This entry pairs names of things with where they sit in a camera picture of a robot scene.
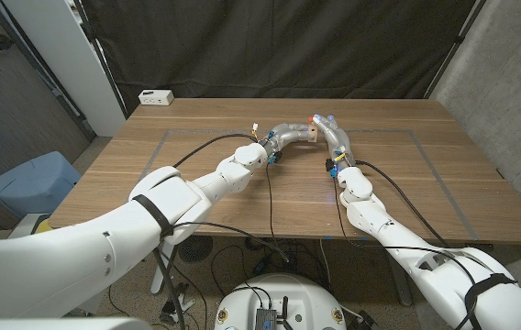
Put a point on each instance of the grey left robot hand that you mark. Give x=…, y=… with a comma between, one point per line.
x=283, y=135

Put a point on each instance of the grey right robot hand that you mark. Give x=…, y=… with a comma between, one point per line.
x=338, y=137

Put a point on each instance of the small wooden block with holes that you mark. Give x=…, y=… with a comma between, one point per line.
x=313, y=133

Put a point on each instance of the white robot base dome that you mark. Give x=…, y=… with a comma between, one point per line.
x=297, y=293

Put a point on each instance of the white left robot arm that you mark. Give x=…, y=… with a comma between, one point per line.
x=150, y=224

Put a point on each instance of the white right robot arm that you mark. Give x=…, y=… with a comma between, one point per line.
x=402, y=238

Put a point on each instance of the grey tape outline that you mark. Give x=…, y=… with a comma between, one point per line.
x=380, y=131

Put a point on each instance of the black backdrop curtain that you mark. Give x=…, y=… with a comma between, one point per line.
x=279, y=46

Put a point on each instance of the white power strip box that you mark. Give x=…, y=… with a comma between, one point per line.
x=155, y=97

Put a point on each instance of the round black floor fan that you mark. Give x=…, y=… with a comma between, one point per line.
x=196, y=249

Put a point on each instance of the black backdrop stand pole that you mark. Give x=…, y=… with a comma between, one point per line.
x=453, y=46
x=102, y=64

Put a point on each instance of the grey table leg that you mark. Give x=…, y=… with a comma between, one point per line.
x=402, y=289

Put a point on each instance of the grey electronics box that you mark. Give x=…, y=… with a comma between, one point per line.
x=266, y=318

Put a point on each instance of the black floor device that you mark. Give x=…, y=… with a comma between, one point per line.
x=367, y=321

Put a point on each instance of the white table leg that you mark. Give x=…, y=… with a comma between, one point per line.
x=159, y=279

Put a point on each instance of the black and white floor gadget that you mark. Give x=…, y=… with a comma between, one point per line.
x=178, y=304

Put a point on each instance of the white column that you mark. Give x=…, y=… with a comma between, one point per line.
x=72, y=59

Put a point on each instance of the blue plastic bin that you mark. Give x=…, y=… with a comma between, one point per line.
x=36, y=183

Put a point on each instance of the dark grey door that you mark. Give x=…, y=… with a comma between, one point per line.
x=8, y=105

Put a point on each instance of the white robot torso edge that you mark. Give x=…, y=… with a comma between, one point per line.
x=58, y=324

